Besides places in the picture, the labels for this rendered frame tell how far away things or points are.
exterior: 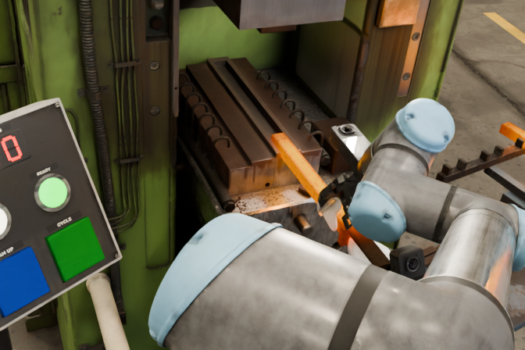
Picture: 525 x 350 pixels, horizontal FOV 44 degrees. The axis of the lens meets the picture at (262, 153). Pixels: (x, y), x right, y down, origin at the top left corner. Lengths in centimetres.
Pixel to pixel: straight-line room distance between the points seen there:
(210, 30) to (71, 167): 71
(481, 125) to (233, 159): 246
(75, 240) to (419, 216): 52
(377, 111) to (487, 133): 204
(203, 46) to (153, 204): 45
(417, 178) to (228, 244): 42
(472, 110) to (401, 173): 290
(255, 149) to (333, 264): 86
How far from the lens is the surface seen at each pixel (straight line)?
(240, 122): 138
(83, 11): 116
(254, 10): 111
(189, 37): 164
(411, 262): 97
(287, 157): 127
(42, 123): 104
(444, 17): 154
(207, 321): 46
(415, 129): 85
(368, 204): 81
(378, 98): 153
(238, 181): 128
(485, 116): 371
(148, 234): 149
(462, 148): 337
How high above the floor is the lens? 172
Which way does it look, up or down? 35 degrees down
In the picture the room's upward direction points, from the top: 6 degrees clockwise
